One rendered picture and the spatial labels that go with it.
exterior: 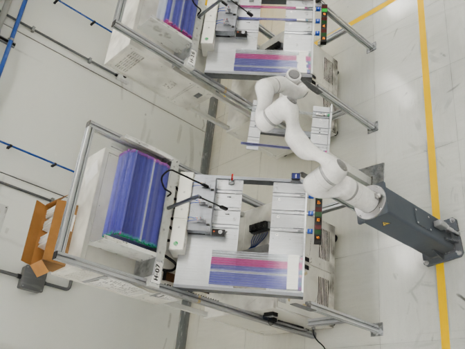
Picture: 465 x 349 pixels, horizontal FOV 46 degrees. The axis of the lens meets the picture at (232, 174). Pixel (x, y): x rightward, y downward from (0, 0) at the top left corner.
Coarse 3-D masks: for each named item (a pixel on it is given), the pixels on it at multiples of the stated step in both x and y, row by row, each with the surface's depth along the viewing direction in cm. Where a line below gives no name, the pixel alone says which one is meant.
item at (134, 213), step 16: (128, 160) 303; (144, 160) 308; (128, 176) 297; (144, 176) 305; (160, 176) 312; (112, 192) 301; (128, 192) 295; (144, 192) 302; (160, 192) 309; (112, 208) 293; (128, 208) 292; (144, 208) 299; (160, 208) 306; (112, 224) 286; (128, 224) 289; (144, 224) 296; (160, 224) 303; (128, 240) 291; (144, 240) 293
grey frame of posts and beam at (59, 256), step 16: (96, 128) 299; (128, 144) 311; (160, 160) 324; (176, 160) 328; (176, 176) 324; (352, 208) 358; (160, 240) 303; (64, 256) 268; (160, 256) 300; (96, 272) 278; (160, 288) 298; (176, 288) 306; (208, 304) 317; (224, 304) 325; (256, 320) 339; (352, 320) 322; (304, 336) 368
